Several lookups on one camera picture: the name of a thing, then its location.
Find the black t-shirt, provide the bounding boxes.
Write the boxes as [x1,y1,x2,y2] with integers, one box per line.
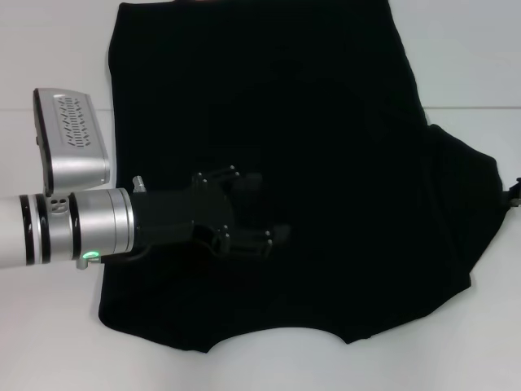
[97,0,500,354]

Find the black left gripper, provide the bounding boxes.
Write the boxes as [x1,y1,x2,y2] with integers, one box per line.
[129,164,293,259]

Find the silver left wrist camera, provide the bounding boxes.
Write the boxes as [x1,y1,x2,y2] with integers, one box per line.
[32,87,112,193]

